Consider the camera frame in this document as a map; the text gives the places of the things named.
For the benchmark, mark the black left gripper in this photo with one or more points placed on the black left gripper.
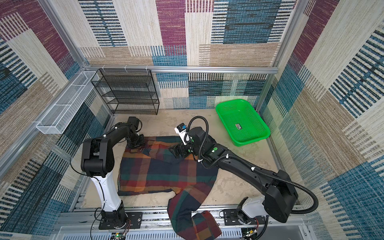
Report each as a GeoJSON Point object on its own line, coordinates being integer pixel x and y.
{"type": "Point", "coordinates": [142, 143]}

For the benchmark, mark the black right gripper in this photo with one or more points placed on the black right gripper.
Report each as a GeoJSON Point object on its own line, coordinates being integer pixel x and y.
{"type": "Point", "coordinates": [180, 146]}

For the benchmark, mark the plaid long sleeve shirt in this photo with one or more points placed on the plaid long sleeve shirt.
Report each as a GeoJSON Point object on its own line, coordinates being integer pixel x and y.
{"type": "Point", "coordinates": [154, 169]}

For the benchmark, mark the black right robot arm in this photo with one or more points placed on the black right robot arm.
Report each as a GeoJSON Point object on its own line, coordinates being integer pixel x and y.
{"type": "Point", "coordinates": [278, 196]}

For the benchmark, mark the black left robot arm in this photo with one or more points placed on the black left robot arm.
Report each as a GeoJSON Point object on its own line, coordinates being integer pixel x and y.
{"type": "Point", "coordinates": [98, 162]}

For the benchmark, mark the green plastic basket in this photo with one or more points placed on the green plastic basket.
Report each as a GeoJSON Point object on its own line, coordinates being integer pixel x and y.
{"type": "Point", "coordinates": [242, 122]}

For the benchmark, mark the aluminium back crossbar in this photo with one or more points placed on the aluminium back crossbar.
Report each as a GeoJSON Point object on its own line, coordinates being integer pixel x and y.
{"type": "Point", "coordinates": [190, 69]}

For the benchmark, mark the black wire mesh shelf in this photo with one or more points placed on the black wire mesh shelf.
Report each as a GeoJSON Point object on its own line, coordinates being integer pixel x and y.
{"type": "Point", "coordinates": [131, 91]}

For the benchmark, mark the white wire mesh tray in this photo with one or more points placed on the white wire mesh tray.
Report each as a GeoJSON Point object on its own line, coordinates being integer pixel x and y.
{"type": "Point", "coordinates": [59, 116]}

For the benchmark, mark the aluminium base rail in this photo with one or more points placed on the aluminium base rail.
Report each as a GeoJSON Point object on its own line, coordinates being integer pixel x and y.
{"type": "Point", "coordinates": [156, 223]}

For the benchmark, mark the aluminium frame post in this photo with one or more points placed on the aluminium frame post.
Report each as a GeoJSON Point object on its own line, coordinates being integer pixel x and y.
{"type": "Point", "coordinates": [286, 39]}

